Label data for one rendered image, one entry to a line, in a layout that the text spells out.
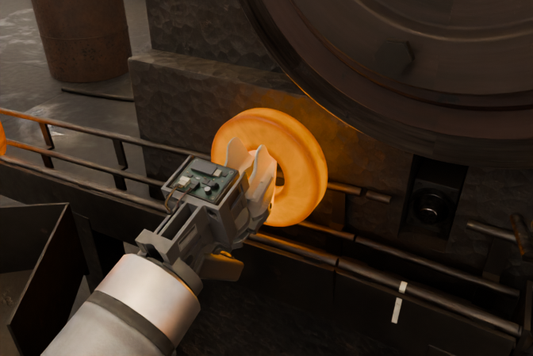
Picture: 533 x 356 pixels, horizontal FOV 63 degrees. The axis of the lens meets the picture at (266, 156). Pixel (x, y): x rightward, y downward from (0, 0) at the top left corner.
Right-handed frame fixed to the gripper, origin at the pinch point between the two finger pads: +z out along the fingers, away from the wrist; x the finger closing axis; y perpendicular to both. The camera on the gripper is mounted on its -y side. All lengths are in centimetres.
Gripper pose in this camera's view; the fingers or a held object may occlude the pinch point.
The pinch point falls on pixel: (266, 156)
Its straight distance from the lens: 55.0
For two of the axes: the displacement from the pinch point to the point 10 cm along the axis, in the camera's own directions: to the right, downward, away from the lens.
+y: -1.3, -7.0, -7.0
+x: -8.7, -2.6, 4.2
